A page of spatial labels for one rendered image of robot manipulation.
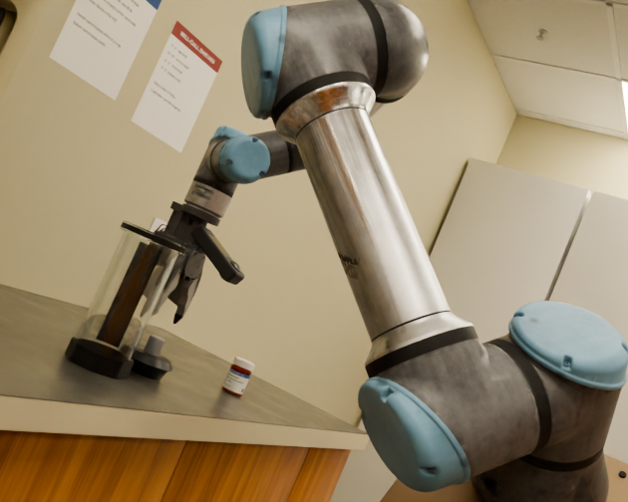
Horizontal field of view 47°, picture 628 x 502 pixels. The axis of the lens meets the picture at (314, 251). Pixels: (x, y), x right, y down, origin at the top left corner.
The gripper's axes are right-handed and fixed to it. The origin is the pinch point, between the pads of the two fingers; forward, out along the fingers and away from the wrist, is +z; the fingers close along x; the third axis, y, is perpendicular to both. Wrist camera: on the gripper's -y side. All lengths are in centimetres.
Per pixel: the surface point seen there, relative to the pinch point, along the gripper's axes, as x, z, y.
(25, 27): 36, -32, 21
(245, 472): -14.7, 20.3, -20.7
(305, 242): -135, -33, 20
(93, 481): 24.1, 21.2, -10.3
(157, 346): 1.3, 4.3, -1.1
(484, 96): -237, -144, -7
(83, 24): -15, -48, 52
